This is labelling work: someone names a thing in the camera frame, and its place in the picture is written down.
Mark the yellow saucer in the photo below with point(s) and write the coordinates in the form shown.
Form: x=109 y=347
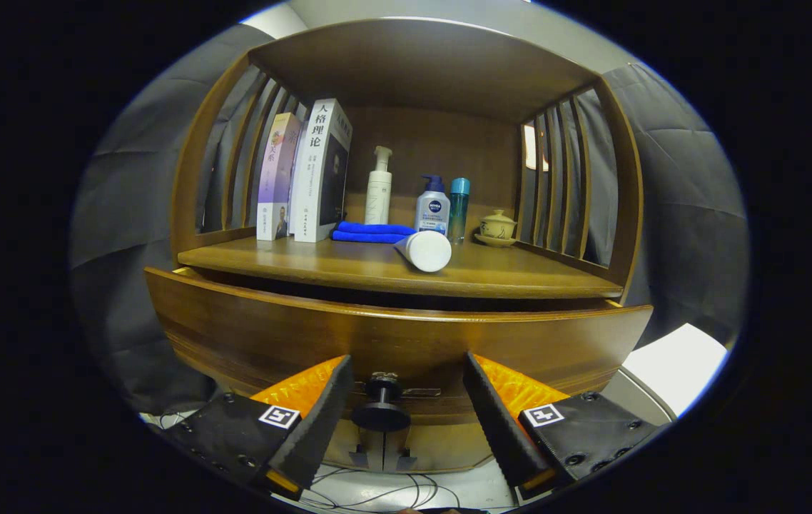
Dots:
x=495 y=241

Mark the wooden countertop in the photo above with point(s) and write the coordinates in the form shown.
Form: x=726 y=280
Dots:
x=349 y=264

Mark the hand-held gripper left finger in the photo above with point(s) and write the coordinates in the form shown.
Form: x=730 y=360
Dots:
x=320 y=428

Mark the teal transparent bottle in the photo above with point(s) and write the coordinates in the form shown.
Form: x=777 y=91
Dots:
x=459 y=210

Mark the brown wooden drawer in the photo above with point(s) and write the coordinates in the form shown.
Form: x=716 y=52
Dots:
x=270 y=335

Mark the blue folded cloth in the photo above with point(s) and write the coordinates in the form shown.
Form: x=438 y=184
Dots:
x=370 y=230

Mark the thick white book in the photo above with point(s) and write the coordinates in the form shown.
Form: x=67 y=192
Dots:
x=310 y=178

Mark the wooden cabinet door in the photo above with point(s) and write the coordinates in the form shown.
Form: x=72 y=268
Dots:
x=442 y=446
x=349 y=453

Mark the white bottle blue pump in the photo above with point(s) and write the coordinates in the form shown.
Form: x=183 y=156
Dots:
x=432 y=210

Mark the black round drawer knob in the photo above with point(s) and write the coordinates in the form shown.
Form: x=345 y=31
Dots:
x=381 y=416

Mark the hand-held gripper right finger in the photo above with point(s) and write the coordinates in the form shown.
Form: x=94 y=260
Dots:
x=495 y=428

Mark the yellow lidded tea cup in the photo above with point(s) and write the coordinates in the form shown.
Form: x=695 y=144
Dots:
x=499 y=225

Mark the tall white pump bottle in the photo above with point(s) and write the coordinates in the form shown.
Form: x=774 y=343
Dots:
x=377 y=196

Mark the brown wooden cabinet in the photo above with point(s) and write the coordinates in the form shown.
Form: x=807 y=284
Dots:
x=420 y=64

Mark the white cosmetic tube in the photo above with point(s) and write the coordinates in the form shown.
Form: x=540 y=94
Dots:
x=427 y=251

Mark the purple book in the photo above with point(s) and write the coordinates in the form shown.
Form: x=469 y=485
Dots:
x=276 y=178

